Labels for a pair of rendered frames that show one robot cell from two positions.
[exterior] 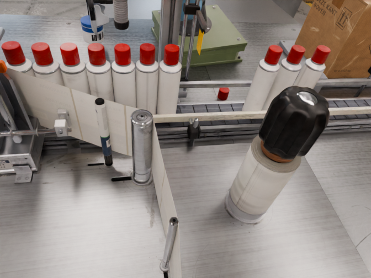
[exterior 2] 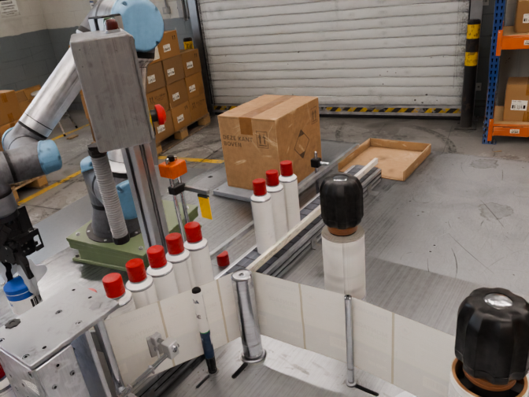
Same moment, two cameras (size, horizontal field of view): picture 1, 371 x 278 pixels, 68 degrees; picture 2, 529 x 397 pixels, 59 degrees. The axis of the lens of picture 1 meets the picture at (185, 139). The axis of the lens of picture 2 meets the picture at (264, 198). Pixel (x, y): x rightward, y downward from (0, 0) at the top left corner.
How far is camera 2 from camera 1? 0.52 m
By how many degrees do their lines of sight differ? 36
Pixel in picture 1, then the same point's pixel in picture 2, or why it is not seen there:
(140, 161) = (255, 325)
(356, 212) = (406, 260)
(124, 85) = (172, 286)
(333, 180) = (371, 253)
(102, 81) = (153, 294)
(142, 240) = (315, 387)
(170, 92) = (209, 268)
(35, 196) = not seen: outside the picture
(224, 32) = (167, 210)
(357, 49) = (289, 156)
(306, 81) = (291, 194)
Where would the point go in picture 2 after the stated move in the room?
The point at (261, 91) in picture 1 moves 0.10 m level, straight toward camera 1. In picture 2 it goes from (269, 221) to (285, 239)
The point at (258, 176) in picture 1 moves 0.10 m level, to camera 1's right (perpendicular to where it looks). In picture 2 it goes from (348, 254) to (382, 235)
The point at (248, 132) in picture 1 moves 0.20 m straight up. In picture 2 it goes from (281, 267) to (274, 197)
